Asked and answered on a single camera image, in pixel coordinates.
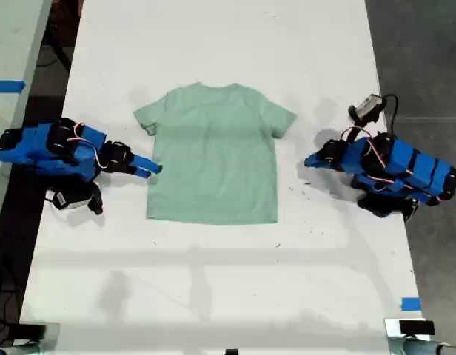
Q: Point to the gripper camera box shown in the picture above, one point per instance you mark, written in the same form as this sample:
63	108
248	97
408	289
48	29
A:
70	199
368	105

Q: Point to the pale green T-shirt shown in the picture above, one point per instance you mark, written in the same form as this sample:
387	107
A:
213	155

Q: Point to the black box on white bracket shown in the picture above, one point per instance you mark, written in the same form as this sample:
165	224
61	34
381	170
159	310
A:
416	327

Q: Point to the small black clip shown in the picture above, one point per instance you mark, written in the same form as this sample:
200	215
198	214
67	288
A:
231	352

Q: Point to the long blue tape strip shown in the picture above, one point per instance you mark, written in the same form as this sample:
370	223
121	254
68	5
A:
6	86

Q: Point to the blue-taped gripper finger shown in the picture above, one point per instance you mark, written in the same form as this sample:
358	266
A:
146	162
143	172
315	161

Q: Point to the white side table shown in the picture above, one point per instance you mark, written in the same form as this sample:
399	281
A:
9	44

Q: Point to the black box on clear bracket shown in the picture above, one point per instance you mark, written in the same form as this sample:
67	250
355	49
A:
32	331

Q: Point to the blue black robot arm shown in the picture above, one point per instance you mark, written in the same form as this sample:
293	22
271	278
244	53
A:
39	151
405	166

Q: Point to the small blue tape patch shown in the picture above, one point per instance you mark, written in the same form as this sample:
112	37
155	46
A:
411	304

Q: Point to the grey metal pipe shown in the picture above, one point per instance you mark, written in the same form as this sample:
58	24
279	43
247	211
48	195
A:
13	349
424	347

